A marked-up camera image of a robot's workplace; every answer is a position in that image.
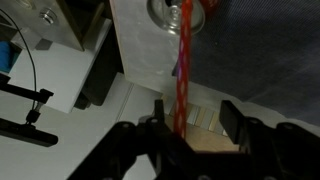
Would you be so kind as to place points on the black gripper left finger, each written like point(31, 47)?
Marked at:
point(140, 150)

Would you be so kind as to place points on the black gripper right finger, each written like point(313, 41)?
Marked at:
point(276, 153)

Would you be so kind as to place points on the red drinking straw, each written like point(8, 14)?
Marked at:
point(182, 83)

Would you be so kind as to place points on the silver and red soda can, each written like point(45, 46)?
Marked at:
point(163, 16)

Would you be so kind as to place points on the dark grey placemat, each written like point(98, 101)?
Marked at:
point(260, 56)

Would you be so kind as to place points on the aluminium plate with bolt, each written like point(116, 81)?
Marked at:
point(33, 23)

